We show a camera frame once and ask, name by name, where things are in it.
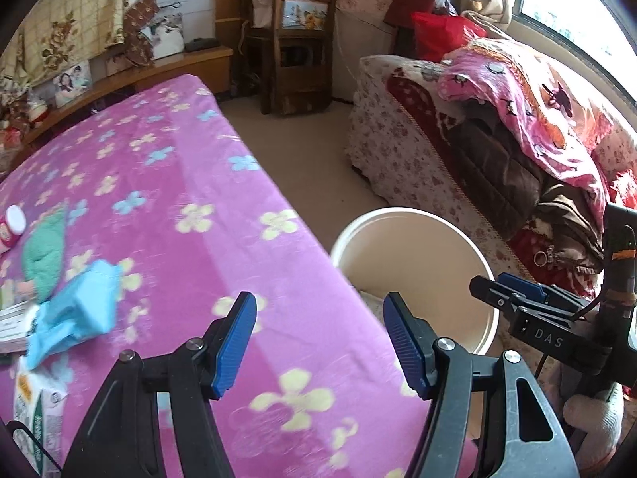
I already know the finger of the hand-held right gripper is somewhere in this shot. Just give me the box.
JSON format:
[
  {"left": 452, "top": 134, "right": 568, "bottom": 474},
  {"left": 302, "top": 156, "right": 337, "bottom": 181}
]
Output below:
[
  {"left": 496, "top": 273, "right": 600, "bottom": 317},
  {"left": 469, "top": 275, "right": 548, "bottom": 317}
]

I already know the brown jacket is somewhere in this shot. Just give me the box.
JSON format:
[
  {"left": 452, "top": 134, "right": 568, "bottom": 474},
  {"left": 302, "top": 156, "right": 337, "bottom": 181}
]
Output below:
[{"left": 448, "top": 110, "right": 605, "bottom": 260}]

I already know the yellow checked floral cloth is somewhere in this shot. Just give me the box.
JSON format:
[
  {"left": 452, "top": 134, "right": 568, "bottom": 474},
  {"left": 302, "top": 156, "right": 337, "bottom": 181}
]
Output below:
[{"left": 0, "top": 0, "right": 160, "bottom": 90}]

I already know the pink printed blanket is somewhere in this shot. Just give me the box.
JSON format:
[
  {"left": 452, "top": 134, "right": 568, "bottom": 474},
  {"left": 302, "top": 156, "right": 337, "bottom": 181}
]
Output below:
[{"left": 438, "top": 40, "right": 610, "bottom": 220}]

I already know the white barcode box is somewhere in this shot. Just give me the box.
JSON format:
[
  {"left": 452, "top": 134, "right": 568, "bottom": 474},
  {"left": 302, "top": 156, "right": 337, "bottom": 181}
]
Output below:
[{"left": 0, "top": 301, "right": 38, "bottom": 354}]

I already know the white plastic bucket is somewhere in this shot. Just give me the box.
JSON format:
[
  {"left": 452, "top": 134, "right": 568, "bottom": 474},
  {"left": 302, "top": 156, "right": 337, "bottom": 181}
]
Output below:
[{"left": 331, "top": 208, "right": 500, "bottom": 359}]

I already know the couple photo frame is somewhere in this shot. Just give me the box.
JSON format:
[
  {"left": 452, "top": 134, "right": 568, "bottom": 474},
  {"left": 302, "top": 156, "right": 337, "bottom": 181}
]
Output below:
[{"left": 54, "top": 62, "right": 93, "bottom": 108}]

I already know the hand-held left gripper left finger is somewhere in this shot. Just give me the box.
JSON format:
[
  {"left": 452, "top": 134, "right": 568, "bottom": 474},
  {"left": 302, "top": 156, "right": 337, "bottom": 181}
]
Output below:
[{"left": 62, "top": 291, "right": 258, "bottom": 478}]

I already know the white bottle with pink label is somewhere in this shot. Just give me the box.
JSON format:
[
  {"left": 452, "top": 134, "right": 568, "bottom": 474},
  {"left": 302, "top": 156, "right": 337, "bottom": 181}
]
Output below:
[{"left": 0, "top": 205, "right": 27, "bottom": 255}]

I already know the floral painting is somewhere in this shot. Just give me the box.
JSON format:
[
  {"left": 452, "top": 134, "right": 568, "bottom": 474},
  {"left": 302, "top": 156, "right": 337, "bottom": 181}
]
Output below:
[{"left": 281, "top": 0, "right": 329, "bottom": 31}]

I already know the wooden cabinet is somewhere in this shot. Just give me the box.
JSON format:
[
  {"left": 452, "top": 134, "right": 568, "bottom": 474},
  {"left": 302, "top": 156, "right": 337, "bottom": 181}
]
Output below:
[{"left": 0, "top": 45, "right": 234, "bottom": 160}]

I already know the light blue cloth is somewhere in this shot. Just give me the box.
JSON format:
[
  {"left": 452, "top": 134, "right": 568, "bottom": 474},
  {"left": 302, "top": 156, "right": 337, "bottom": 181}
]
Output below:
[{"left": 25, "top": 260, "right": 124, "bottom": 369}]

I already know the person's right forearm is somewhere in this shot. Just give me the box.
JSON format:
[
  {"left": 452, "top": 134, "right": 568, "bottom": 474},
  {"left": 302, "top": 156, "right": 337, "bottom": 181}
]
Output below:
[{"left": 562, "top": 393, "right": 625, "bottom": 474}]

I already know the window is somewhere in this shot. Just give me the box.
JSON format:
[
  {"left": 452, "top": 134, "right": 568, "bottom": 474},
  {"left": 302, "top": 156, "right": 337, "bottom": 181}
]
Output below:
[{"left": 512, "top": 0, "right": 637, "bottom": 90}]

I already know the green cloth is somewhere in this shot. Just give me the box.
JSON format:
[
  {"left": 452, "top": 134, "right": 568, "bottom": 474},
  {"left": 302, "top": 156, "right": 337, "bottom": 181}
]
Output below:
[{"left": 22, "top": 204, "right": 70, "bottom": 304}]

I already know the red plastic bag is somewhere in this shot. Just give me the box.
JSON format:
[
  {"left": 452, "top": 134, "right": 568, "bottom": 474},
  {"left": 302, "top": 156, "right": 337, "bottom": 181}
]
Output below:
[{"left": 412, "top": 12, "right": 486, "bottom": 61}]

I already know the green and white tissue packet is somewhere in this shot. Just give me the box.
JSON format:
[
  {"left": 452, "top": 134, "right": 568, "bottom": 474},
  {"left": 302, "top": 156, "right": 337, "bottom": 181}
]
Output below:
[{"left": 12, "top": 358, "right": 68, "bottom": 474}]

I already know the dark wooden chair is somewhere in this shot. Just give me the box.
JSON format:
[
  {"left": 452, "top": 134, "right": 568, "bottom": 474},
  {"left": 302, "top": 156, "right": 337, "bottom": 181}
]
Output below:
[{"left": 239, "top": 0, "right": 339, "bottom": 115}]

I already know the wedding photo print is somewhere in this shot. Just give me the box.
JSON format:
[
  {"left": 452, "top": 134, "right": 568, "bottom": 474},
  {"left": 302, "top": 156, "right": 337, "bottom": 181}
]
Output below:
[{"left": 149, "top": 12, "right": 185, "bottom": 58}]

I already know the floral covered sofa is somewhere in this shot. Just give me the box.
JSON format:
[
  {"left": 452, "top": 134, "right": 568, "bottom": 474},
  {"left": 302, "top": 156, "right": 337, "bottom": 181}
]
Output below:
[{"left": 348, "top": 35, "right": 637, "bottom": 310}]

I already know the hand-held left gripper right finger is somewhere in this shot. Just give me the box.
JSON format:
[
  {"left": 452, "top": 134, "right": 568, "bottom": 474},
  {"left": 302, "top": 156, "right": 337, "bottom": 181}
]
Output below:
[{"left": 383, "top": 291, "right": 580, "bottom": 478}]

